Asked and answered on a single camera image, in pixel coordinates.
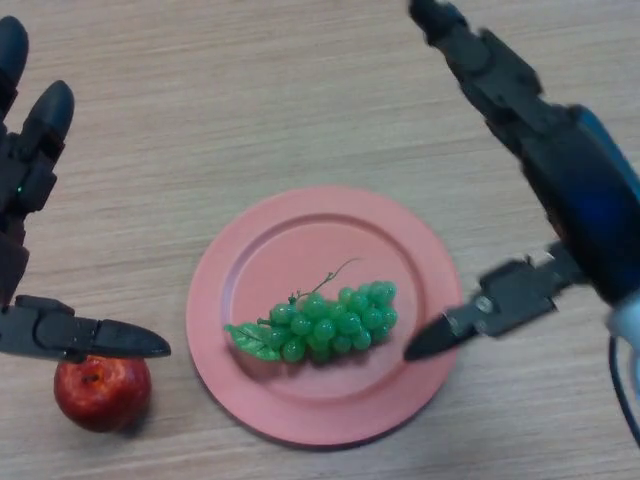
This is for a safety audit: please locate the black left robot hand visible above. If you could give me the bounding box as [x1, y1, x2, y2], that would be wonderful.
[0, 15, 172, 364]

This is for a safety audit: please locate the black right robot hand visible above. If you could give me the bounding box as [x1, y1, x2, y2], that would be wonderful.
[402, 0, 640, 362]

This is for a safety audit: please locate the green grape bunch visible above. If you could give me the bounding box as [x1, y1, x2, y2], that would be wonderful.
[223, 257, 399, 366]

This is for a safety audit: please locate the pink round plate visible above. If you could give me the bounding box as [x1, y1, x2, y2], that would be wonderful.
[185, 185, 464, 446]

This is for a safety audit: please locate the red apple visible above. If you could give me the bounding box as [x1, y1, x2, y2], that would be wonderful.
[53, 355, 153, 434]

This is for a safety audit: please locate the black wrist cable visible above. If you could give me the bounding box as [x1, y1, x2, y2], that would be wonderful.
[607, 333, 640, 449]

